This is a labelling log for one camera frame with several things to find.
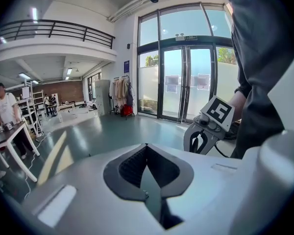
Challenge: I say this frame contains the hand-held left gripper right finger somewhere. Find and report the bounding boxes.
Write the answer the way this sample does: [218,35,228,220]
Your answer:
[146,142,245,235]

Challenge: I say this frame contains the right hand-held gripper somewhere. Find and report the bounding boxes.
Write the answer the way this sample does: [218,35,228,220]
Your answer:
[183,95,236,155]

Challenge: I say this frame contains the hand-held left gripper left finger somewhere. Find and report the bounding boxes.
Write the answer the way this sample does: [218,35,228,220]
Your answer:
[21,142,169,235]

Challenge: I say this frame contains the person's right forearm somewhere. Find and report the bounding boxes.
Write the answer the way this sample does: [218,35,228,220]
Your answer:
[229,89,248,125]

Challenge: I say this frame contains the red bag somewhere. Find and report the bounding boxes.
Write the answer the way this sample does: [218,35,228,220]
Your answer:
[120,104,136,118]

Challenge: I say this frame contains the paper notice sheets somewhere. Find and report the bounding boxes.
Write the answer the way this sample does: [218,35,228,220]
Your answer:
[191,73,212,91]

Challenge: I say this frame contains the black-framed glass doors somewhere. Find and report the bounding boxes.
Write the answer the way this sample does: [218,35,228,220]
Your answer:
[137,2,239,125]

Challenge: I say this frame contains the grey photo notice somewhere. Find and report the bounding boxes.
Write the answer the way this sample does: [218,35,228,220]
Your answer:
[165,74,180,86]

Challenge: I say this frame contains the clothes rack with garments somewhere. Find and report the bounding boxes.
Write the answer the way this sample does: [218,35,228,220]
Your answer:
[109,75,136,120]

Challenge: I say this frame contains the person's black shirt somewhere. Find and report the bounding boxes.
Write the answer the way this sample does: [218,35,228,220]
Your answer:
[225,0,294,159]

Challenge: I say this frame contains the exit sign with lamps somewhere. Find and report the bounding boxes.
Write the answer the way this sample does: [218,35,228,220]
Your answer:
[174,33,198,42]

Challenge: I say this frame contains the dark table with white legs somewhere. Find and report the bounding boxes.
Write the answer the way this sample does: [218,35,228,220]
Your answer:
[0,120,40,184]

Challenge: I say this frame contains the grey locker cabinet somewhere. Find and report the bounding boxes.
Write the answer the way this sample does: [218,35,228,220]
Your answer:
[95,79,111,118]

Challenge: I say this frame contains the white shelf rack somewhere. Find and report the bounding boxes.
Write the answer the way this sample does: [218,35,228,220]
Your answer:
[17,81,45,137]

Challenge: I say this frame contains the black balcony railing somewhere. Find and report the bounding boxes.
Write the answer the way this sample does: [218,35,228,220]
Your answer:
[0,19,116,50]

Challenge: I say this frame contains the white extension cable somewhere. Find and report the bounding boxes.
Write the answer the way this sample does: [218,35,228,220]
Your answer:
[24,131,51,201]

